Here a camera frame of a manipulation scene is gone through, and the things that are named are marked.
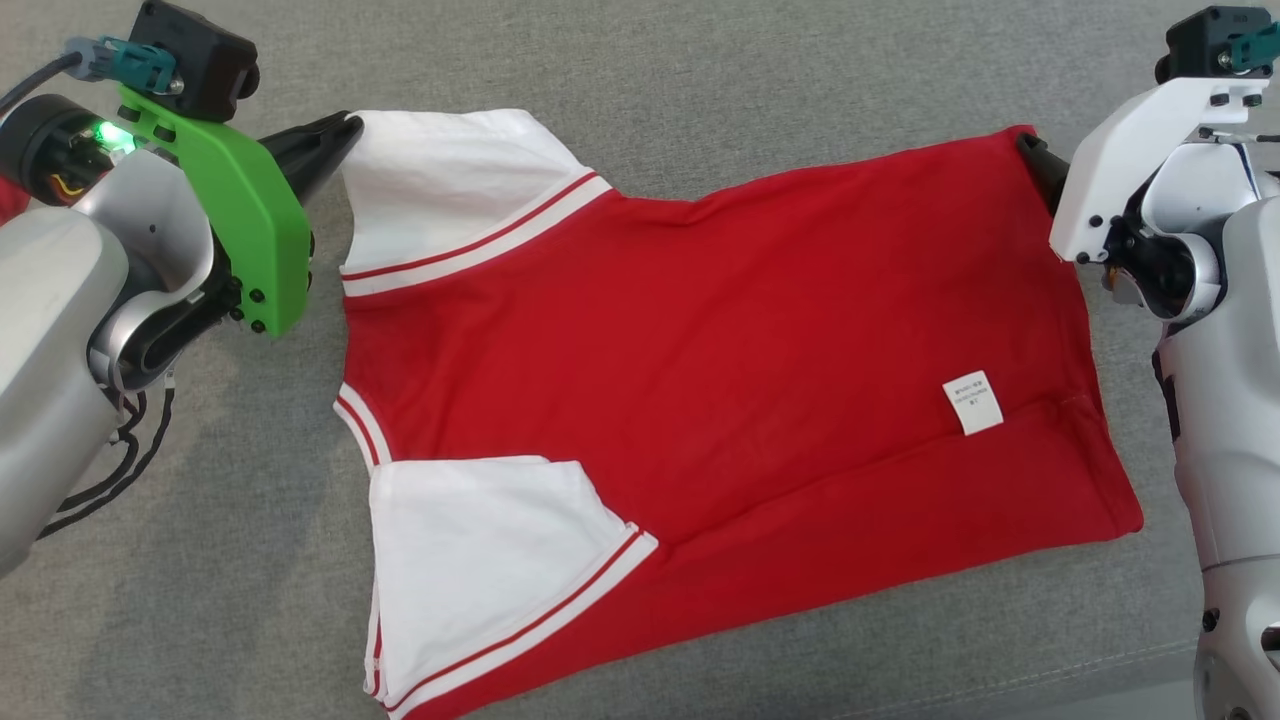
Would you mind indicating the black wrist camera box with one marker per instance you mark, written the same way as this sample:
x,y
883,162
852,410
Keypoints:
x,y
195,55
1200,45

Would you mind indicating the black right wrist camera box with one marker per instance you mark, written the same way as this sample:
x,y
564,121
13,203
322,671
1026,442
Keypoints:
x,y
1200,45

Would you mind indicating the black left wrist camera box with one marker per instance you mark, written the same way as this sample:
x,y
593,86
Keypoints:
x,y
195,55

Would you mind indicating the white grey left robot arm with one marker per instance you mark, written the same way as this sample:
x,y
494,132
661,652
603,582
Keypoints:
x,y
50,330

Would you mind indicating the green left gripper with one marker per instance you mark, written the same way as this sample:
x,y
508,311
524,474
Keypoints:
x,y
255,230

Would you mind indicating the red jersey with white sleeves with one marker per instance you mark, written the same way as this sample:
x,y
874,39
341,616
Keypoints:
x,y
700,350

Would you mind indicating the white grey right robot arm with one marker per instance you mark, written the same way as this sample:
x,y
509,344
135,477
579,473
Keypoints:
x,y
1230,400

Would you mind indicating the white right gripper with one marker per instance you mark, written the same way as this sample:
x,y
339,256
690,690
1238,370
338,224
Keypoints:
x,y
1110,170

